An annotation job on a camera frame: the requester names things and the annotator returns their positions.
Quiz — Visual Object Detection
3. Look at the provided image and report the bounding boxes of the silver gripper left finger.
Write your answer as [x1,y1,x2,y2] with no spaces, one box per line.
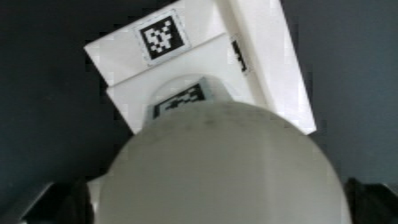
[0,179,94,224]

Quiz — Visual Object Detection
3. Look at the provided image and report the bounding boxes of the white lamp base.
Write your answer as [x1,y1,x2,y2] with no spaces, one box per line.
[82,0,281,135]

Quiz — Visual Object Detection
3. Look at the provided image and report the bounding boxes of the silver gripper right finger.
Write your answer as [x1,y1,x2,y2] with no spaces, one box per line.
[345,178,398,224]

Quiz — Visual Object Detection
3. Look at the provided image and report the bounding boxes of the white lamp bulb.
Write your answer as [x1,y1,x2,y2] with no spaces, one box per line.
[96,78,352,224]

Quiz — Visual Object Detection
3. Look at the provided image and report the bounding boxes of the white front rail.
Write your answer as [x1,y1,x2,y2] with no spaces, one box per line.
[231,0,316,134]

